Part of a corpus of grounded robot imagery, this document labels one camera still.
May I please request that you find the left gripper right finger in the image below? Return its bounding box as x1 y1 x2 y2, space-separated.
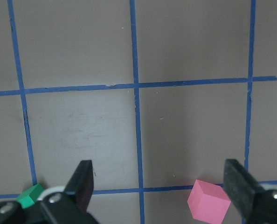
223 159 277 224

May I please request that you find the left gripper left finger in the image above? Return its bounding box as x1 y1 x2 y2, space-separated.
0 160 98 224

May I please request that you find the green foam cube near base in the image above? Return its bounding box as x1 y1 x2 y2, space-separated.
16 183 44 209

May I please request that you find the pink foam cube centre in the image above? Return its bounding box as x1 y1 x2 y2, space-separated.
187 180 231 224

